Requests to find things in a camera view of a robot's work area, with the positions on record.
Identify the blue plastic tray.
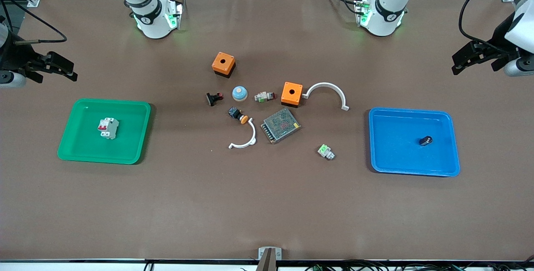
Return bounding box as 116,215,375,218
368,107,461,177

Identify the orange button box black base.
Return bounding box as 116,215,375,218
281,81,304,108
212,51,236,79

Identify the green white switch module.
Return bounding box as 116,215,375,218
317,144,335,161

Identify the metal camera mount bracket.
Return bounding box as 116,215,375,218
257,247,282,271

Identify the orange mushroom push button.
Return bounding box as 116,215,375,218
228,107,249,124

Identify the small white curved bracket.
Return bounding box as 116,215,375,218
228,119,257,149

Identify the brown table mat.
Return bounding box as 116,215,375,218
0,0,534,261

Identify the black cable bundle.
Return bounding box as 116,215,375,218
305,258,534,271

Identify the large white curved bracket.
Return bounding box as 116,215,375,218
302,82,350,111

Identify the metal mesh power supply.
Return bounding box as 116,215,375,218
261,108,302,144

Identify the white red circuit breaker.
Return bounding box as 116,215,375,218
98,117,120,139

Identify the green plastic tray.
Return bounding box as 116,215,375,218
57,98,151,165

